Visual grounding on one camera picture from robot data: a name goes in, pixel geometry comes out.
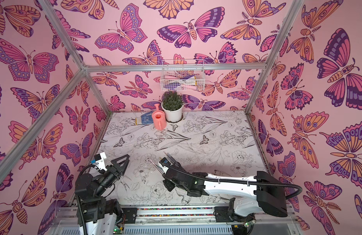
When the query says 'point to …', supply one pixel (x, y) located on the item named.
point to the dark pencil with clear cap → (170, 158)
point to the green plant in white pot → (173, 105)
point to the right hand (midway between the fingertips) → (163, 173)
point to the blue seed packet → (147, 118)
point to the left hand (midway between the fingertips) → (130, 158)
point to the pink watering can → (159, 118)
